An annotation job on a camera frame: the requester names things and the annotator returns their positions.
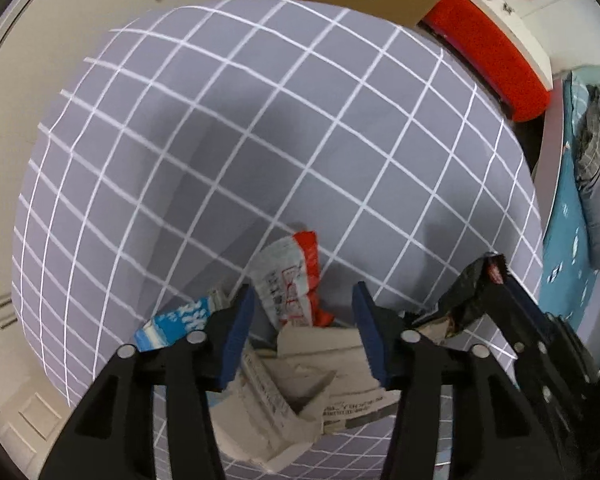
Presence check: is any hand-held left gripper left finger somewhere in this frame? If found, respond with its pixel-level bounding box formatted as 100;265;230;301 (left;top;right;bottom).
40;284;256;480

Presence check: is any teal bed sheet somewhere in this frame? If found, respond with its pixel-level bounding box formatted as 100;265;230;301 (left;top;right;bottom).
537;70;600;321

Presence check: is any dark packet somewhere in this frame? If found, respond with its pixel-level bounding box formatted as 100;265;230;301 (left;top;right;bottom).
415;252;508;341

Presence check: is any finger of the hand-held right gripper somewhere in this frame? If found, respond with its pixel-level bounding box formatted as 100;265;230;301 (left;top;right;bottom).
502;272;561;331
482;280;536;358

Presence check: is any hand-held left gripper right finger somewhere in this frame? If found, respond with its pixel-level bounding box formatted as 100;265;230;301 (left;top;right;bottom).
351;281;563;480

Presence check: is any crumpled white paper box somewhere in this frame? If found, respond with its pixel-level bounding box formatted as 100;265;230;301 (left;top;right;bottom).
207;342;326;473

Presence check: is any red white packet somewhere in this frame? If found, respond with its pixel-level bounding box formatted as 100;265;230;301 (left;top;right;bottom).
250;230;333;328

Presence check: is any light blue plastic packet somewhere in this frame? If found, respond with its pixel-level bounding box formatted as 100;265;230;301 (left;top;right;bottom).
134;296;221;352

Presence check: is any white printed carton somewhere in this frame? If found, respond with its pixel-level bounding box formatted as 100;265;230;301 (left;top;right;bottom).
275;325;403;433

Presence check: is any red white storage box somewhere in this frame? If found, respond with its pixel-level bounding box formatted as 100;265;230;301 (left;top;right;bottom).
422;0;553;122

